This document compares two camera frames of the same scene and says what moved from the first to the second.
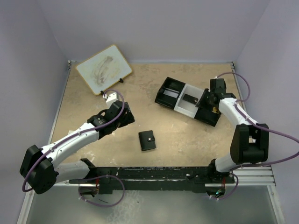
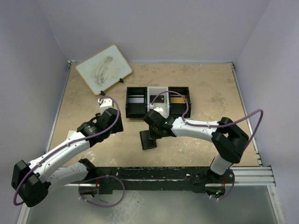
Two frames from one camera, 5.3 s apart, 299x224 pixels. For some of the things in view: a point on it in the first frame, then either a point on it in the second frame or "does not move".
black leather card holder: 147,140 does not move
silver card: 171,94 → 136,100
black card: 190,99 → 160,99
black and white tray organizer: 209,115 → 138,100
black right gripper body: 206,99 → 148,139
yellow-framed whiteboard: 104,69 does not move
